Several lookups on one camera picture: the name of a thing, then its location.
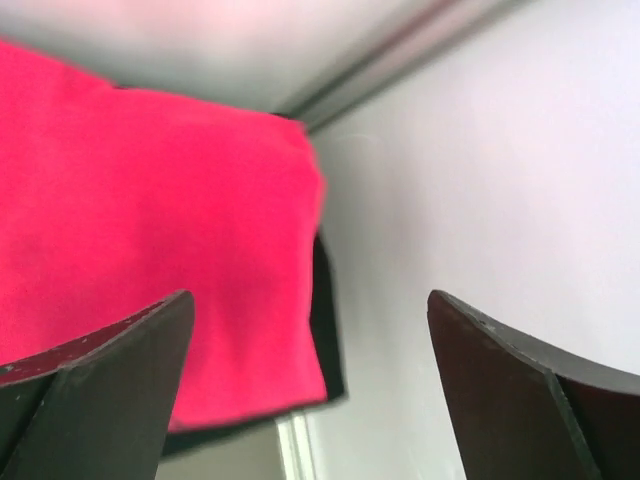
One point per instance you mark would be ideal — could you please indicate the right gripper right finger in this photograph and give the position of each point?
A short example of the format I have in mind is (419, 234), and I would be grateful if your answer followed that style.
(524, 409)

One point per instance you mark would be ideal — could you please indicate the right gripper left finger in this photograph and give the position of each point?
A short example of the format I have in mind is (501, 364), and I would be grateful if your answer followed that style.
(99, 406)

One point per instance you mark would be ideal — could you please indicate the pink t shirt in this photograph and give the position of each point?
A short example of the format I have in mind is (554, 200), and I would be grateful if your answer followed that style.
(112, 199)

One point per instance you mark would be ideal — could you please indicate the black folded t shirt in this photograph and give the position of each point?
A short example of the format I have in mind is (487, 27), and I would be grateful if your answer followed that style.
(327, 325)

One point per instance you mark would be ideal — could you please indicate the aluminium corner post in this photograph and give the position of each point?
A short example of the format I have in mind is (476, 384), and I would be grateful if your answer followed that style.
(394, 50)

